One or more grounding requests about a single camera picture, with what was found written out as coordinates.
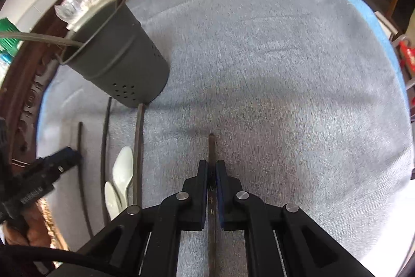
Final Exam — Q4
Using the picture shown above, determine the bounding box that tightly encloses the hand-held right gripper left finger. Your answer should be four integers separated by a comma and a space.
76, 160, 208, 277

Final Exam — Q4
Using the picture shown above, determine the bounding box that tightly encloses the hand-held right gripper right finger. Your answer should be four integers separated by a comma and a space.
216, 159, 373, 277

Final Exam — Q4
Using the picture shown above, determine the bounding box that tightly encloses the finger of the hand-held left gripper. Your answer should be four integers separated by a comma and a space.
36, 147, 82, 181

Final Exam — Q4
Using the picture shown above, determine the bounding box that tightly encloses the white ceramic spoon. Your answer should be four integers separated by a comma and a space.
113, 146, 134, 209
104, 181, 124, 221

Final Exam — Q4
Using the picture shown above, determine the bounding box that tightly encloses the grey perforated utensil holder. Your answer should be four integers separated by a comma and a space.
55, 0, 171, 109

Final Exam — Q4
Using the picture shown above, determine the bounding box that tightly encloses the person's left forearm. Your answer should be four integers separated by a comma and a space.
3, 197, 52, 248

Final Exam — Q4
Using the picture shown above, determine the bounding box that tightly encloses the grey table cloth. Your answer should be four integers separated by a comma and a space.
37, 0, 412, 277

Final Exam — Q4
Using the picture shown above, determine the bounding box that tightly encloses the red plastic stool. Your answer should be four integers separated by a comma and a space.
398, 39, 415, 78

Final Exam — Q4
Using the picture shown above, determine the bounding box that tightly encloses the blue table cloth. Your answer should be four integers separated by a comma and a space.
37, 0, 411, 148

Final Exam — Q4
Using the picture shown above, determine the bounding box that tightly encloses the black cable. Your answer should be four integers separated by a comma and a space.
0, 245, 109, 277

